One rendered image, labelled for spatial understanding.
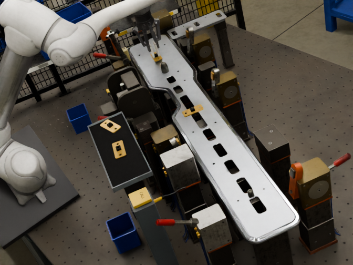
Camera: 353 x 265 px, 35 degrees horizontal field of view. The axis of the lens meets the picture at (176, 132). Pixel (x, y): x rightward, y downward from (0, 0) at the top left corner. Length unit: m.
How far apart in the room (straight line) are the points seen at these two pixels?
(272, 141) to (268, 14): 2.86
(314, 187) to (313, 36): 2.67
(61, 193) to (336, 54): 2.37
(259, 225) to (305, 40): 2.74
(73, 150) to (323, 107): 1.20
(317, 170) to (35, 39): 1.02
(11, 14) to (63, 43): 0.20
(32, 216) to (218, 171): 0.90
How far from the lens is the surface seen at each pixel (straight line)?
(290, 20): 4.61
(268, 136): 2.00
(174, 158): 1.88
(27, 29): 1.96
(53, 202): 2.49
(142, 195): 1.73
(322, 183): 1.82
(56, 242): 2.38
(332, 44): 4.26
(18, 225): 2.48
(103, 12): 2.14
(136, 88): 2.12
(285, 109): 2.61
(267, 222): 1.77
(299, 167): 1.77
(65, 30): 1.94
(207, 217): 1.74
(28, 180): 2.26
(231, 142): 2.05
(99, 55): 2.51
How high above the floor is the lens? 2.36
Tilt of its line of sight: 39 degrees down
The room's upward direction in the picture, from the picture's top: 18 degrees counter-clockwise
